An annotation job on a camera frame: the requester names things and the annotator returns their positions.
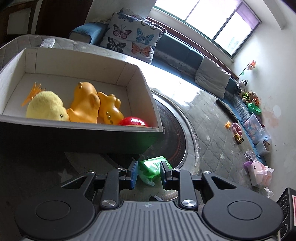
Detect red toy apple half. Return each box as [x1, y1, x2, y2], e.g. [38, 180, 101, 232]
[118, 116, 149, 128]

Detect large orange rubber duck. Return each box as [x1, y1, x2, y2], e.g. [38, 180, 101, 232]
[67, 82, 100, 123]

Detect yellow plush chick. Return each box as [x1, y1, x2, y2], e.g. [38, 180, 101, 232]
[21, 83, 69, 121]

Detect purple pink toy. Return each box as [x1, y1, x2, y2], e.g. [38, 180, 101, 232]
[243, 150, 274, 198]

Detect clear plastic storage box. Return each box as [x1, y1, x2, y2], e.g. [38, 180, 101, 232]
[244, 113, 271, 156]

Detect small orange toy piece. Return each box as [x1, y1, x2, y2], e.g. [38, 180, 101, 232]
[225, 121, 231, 128]

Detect pink toy car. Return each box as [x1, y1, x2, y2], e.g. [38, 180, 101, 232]
[231, 123, 244, 145]

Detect green bowl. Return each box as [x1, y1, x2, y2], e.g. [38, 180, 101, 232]
[247, 103, 262, 116]

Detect grey seat cushion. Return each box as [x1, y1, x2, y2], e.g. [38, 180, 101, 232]
[195, 56, 231, 99]

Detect stuffed animal pile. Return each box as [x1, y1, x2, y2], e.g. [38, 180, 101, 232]
[237, 79, 260, 106]

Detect dark blue sofa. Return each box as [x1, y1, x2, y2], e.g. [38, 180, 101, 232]
[151, 33, 251, 160]

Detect butterfly print pillow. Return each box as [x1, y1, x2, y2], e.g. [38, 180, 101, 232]
[100, 8, 167, 64]

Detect blue folded blanket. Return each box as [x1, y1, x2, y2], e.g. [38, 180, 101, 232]
[69, 23, 107, 46]

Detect white remote control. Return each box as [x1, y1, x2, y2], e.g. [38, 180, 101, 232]
[40, 38, 56, 48]

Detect window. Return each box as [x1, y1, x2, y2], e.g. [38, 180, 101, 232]
[149, 1, 261, 59]

